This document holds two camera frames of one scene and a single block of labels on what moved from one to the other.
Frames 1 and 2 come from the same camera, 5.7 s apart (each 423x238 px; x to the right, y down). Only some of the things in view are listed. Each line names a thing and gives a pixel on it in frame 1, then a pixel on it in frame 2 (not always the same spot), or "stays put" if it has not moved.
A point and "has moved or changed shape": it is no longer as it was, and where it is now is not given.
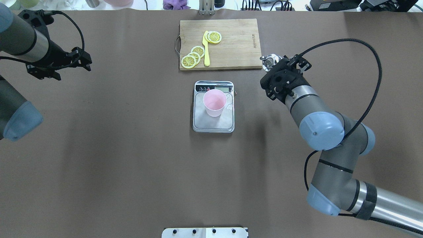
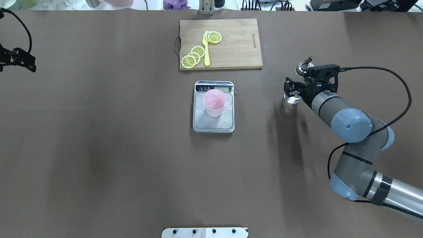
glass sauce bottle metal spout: [269, 60] has moved or changed shape
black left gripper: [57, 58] to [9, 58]
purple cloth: [175, 5] stays put
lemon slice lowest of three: [188, 61] stays put
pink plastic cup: [214, 100] stays put
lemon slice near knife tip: [213, 37] stays put
